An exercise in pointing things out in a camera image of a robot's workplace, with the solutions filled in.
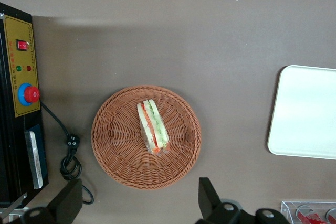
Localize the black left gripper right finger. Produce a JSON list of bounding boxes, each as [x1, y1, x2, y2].
[[195, 177, 288, 224]]

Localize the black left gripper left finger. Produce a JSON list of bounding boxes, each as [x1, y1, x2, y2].
[[22, 178, 83, 224]]

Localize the triangle sandwich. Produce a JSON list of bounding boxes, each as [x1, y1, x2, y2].
[[136, 99, 170, 156]]

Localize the round brown wicker basket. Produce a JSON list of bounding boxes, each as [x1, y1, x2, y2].
[[91, 84, 202, 190]]

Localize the cream plastic tray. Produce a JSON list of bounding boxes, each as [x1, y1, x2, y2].
[[267, 65, 336, 161]]

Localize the clear acrylic bottle rack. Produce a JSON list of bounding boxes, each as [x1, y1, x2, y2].
[[280, 199, 336, 224]]

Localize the black power cable with plug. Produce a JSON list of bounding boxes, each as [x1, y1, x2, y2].
[[39, 101, 95, 205]]

